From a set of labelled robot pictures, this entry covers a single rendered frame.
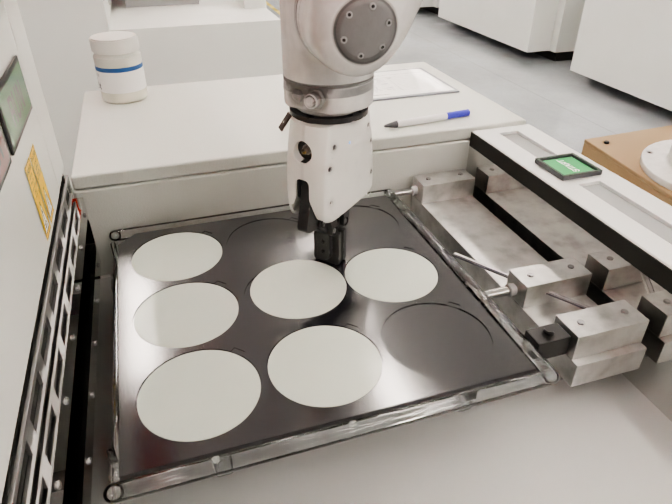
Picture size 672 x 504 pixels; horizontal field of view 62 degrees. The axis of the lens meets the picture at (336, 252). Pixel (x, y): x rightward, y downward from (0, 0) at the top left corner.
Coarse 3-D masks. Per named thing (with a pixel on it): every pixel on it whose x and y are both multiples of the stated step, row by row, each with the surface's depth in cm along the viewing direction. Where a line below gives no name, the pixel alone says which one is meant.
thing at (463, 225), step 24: (432, 216) 76; (456, 216) 75; (480, 216) 75; (456, 240) 70; (480, 240) 70; (504, 240) 70; (504, 264) 66; (528, 264) 66; (504, 312) 62; (528, 312) 58; (552, 312) 58; (552, 360) 55; (576, 360) 52; (600, 360) 52; (624, 360) 54; (576, 384) 53
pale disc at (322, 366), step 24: (288, 336) 52; (312, 336) 52; (336, 336) 52; (360, 336) 52; (288, 360) 50; (312, 360) 50; (336, 360) 50; (360, 360) 50; (288, 384) 47; (312, 384) 47; (336, 384) 47; (360, 384) 47
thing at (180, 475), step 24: (504, 384) 47; (528, 384) 47; (552, 384) 48; (408, 408) 45; (432, 408) 45; (456, 408) 45; (312, 432) 43; (336, 432) 43; (360, 432) 43; (240, 456) 41; (264, 456) 41; (288, 456) 42; (144, 480) 39; (168, 480) 39; (192, 480) 40
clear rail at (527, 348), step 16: (400, 208) 73; (416, 224) 69; (432, 240) 66; (448, 256) 63; (464, 272) 60; (480, 288) 58; (496, 304) 56; (496, 320) 54; (512, 336) 52; (528, 352) 50; (544, 368) 48
